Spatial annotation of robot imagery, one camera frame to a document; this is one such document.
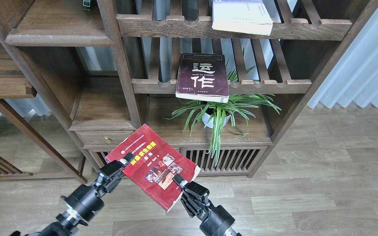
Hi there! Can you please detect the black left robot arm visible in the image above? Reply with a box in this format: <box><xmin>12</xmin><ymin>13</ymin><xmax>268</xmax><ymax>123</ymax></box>
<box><xmin>32</xmin><ymin>153</ymin><xmax>135</xmax><ymax>236</ymax></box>

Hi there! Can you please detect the red paperback book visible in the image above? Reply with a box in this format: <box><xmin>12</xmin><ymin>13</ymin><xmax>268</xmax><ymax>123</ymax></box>
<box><xmin>105</xmin><ymin>124</ymin><xmax>200</xmax><ymax>211</ymax></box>

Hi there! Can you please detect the small dark object top shelf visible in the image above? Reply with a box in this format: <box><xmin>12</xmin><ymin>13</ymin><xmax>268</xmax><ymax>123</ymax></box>
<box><xmin>82</xmin><ymin>0</ymin><xmax>91</xmax><ymax>10</ymax></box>

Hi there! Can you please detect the dark maroon book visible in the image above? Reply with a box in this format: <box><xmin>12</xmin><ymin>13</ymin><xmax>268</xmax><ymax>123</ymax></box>
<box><xmin>176</xmin><ymin>53</ymin><xmax>229</xmax><ymax>103</ymax></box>

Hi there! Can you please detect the brass drawer knob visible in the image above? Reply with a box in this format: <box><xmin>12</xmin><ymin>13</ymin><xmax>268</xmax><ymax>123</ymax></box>
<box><xmin>104</xmin><ymin>136</ymin><xmax>112</xmax><ymax>144</ymax></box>

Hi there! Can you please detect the green spider plant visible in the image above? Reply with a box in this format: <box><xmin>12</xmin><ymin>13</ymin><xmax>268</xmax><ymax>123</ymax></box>
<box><xmin>171</xmin><ymin>63</ymin><xmax>281</xmax><ymax>164</ymax></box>

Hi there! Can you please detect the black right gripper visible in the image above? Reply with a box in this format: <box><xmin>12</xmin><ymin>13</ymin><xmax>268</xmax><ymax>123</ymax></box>
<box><xmin>173</xmin><ymin>174</ymin><xmax>236</xmax><ymax>236</ymax></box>

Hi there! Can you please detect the white sheer curtain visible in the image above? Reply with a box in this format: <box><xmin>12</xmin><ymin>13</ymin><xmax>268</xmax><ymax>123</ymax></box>
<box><xmin>307</xmin><ymin>8</ymin><xmax>378</xmax><ymax>108</ymax></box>

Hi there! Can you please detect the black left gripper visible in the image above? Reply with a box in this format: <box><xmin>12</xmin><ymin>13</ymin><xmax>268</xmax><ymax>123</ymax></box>
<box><xmin>61</xmin><ymin>152</ymin><xmax>135</xmax><ymax>222</ymax></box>

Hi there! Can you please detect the white book top shelf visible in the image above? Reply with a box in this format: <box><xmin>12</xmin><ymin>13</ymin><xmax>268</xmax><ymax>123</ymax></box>
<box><xmin>212</xmin><ymin>0</ymin><xmax>273</xmax><ymax>36</ymax></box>

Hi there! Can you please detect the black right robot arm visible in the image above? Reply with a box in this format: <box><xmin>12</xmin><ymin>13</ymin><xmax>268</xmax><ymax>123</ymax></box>
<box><xmin>173</xmin><ymin>174</ymin><xmax>241</xmax><ymax>236</ymax></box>

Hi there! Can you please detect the dark wooden bookshelf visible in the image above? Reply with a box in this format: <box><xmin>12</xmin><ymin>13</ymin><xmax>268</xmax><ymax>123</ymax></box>
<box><xmin>0</xmin><ymin>0</ymin><xmax>378</xmax><ymax>177</ymax></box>

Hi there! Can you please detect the white plant pot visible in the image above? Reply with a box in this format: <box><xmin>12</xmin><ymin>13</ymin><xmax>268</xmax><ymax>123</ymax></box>
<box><xmin>201</xmin><ymin>108</ymin><xmax>231</xmax><ymax>128</ymax></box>

